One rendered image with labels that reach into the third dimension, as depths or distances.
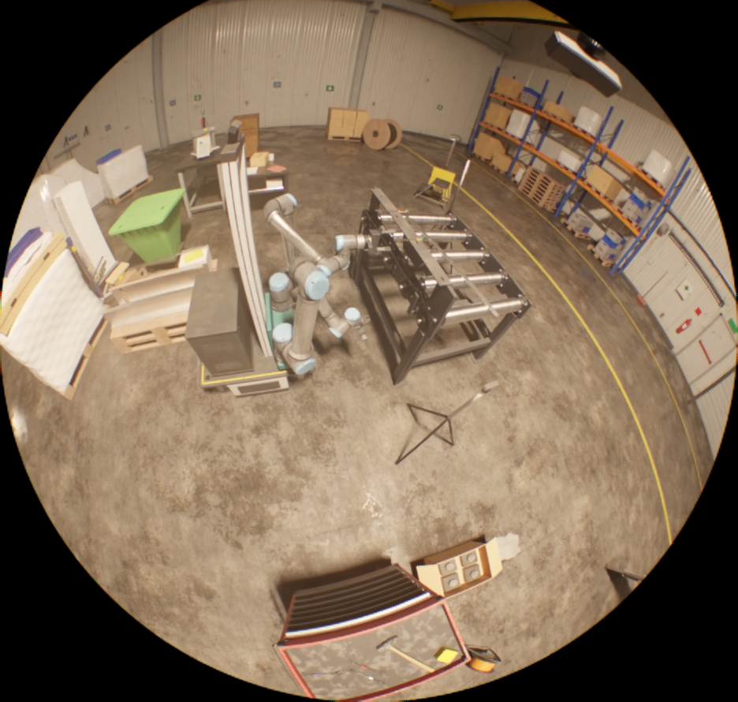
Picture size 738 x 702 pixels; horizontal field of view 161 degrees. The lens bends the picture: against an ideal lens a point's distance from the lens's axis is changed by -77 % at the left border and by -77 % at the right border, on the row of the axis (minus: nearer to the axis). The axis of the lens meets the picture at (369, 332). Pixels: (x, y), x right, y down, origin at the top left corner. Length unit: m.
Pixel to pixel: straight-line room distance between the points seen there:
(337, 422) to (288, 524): 0.91
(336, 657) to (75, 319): 3.40
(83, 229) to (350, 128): 7.63
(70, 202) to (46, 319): 1.37
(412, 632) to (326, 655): 0.38
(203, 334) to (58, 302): 2.03
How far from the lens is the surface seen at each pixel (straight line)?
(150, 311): 2.77
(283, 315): 2.08
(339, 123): 8.99
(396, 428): 2.20
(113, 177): 7.32
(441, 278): 1.50
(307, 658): 1.42
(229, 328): 1.58
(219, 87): 11.52
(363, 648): 1.39
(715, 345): 10.08
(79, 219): 3.88
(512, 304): 2.13
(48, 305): 3.14
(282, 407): 2.18
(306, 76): 11.44
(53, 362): 3.30
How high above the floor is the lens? 2.05
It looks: 53 degrees down
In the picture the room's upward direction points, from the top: 16 degrees clockwise
